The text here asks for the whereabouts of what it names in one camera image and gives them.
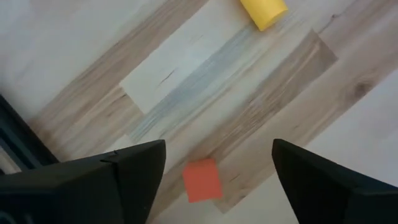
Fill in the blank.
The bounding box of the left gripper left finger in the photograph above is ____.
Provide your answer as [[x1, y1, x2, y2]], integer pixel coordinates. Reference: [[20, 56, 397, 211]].
[[0, 139, 167, 224]]

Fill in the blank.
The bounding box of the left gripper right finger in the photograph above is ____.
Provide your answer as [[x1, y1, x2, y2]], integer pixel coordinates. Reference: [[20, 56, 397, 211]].
[[272, 138, 398, 224]]

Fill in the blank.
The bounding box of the red cube block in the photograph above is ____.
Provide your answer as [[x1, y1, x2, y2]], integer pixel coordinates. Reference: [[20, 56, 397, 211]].
[[182, 157, 224, 204]]

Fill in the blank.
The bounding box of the yellow cylinder block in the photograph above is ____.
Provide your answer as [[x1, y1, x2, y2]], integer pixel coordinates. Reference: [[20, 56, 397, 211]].
[[239, 0, 289, 32]]

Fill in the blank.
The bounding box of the black table edge frame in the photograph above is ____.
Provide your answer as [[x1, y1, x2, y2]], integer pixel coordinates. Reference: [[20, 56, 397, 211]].
[[0, 93, 60, 175]]

